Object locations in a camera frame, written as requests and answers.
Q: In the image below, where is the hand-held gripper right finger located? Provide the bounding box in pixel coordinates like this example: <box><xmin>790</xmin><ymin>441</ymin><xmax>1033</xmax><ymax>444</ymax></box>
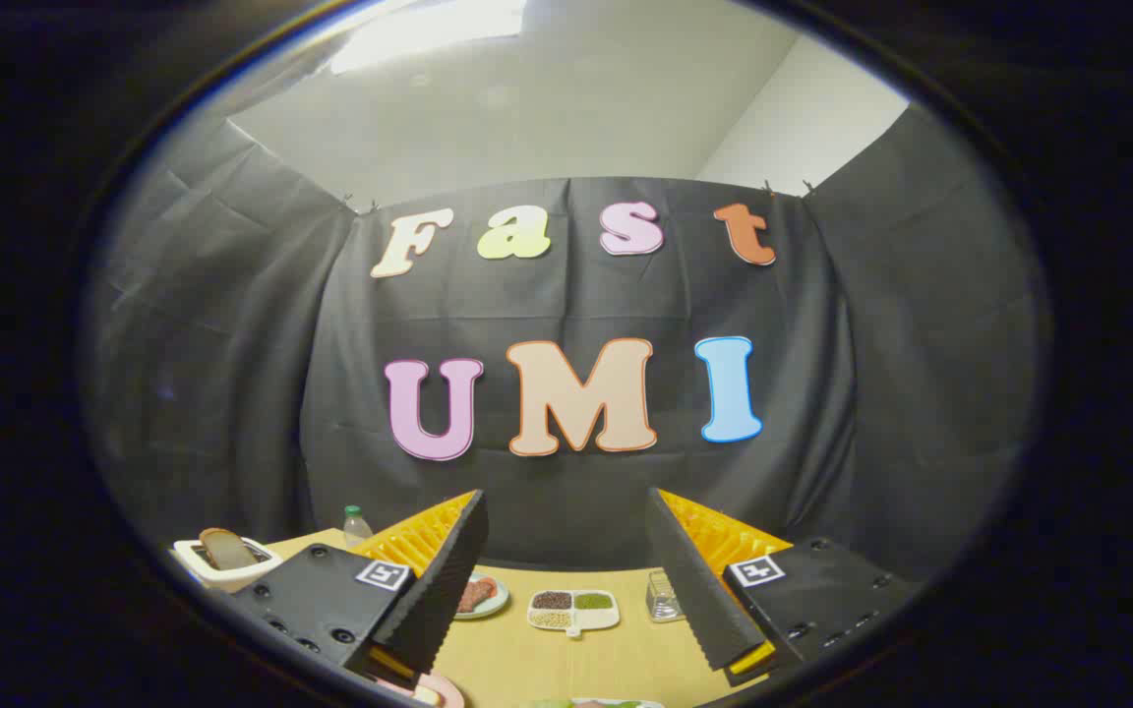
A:
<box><xmin>645</xmin><ymin>487</ymin><xmax>922</xmax><ymax>687</ymax></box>

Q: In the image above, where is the black backdrop cloth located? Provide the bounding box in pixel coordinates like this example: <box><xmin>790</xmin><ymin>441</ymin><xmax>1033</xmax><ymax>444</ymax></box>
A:
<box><xmin>85</xmin><ymin>103</ymin><xmax>1054</xmax><ymax>581</ymax></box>

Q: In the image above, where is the clear glass jar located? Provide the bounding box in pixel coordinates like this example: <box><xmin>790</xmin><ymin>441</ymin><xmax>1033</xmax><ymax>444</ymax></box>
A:
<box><xmin>646</xmin><ymin>569</ymin><xmax>686</xmax><ymax>624</ymax></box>

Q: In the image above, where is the plate with sliced meat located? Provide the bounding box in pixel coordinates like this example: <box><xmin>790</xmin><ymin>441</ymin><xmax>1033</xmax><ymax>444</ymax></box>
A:
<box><xmin>454</xmin><ymin>573</ymin><xmax>510</xmax><ymax>620</ymax></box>

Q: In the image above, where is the brown bread slice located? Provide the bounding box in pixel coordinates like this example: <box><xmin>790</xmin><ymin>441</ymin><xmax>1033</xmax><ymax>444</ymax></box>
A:
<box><xmin>199</xmin><ymin>527</ymin><xmax>259</xmax><ymax>571</ymax></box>

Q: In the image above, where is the pink plate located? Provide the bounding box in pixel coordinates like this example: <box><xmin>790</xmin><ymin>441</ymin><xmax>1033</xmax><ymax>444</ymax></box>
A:
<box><xmin>375</xmin><ymin>671</ymin><xmax>466</xmax><ymax>708</ymax></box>

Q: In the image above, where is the white divided dish with grains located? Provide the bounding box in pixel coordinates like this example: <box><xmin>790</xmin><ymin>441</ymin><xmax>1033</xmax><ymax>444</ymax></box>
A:
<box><xmin>527</xmin><ymin>589</ymin><xmax>621</xmax><ymax>638</ymax></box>

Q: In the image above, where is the white toaster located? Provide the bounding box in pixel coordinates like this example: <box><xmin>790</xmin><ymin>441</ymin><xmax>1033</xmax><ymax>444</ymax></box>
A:
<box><xmin>171</xmin><ymin>536</ymin><xmax>284</xmax><ymax>594</ymax></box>

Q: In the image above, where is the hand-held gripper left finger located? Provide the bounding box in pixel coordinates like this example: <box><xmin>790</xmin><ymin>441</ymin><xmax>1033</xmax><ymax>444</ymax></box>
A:
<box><xmin>232</xmin><ymin>490</ymin><xmax>490</xmax><ymax>688</ymax></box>

